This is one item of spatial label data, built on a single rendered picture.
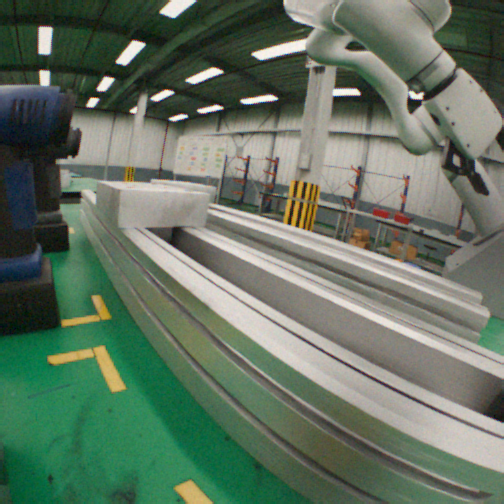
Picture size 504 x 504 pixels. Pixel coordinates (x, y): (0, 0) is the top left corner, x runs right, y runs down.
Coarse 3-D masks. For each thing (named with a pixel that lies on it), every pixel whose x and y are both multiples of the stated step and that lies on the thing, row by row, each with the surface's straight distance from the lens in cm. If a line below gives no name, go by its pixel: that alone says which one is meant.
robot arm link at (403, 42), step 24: (360, 0) 35; (384, 0) 37; (336, 24) 38; (360, 24) 35; (384, 24) 34; (408, 24) 35; (384, 48) 35; (408, 48) 34; (432, 48) 35; (408, 72) 35
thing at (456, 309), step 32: (224, 224) 41; (256, 224) 38; (288, 256) 32; (320, 256) 30; (352, 256) 30; (352, 288) 29; (384, 288) 28; (416, 288) 27; (448, 288) 34; (448, 320) 28; (480, 320) 27
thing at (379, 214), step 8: (352, 208) 375; (376, 208) 332; (368, 216) 319; (376, 216) 326; (384, 216) 331; (400, 216) 322; (352, 224) 374; (400, 224) 318; (344, 232) 326; (408, 232) 370; (408, 240) 321; (400, 256) 374
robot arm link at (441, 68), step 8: (440, 56) 36; (448, 56) 37; (432, 64) 34; (440, 64) 35; (448, 64) 36; (424, 72) 34; (432, 72) 34; (440, 72) 35; (448, 72) 35; (416, 80) 35; (424, 80) 35; (432, 80) 34; (440, 80) 35; (416, 88) 35; (424, 88) 35; (432, 88) 36
